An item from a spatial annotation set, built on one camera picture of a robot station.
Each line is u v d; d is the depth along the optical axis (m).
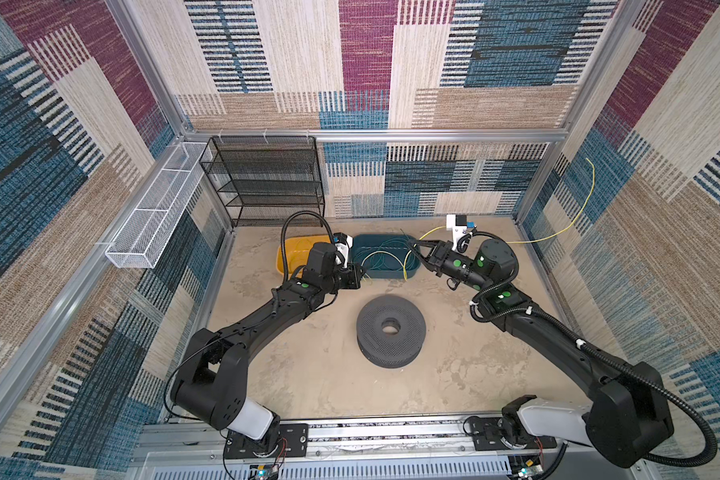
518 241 1.15
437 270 0.64
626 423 0.40
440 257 0.64
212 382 0.43
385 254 0.86
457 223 0.69
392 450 0.73
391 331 0.91
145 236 0.92
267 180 1.09
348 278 0.76
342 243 0.76
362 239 1.11
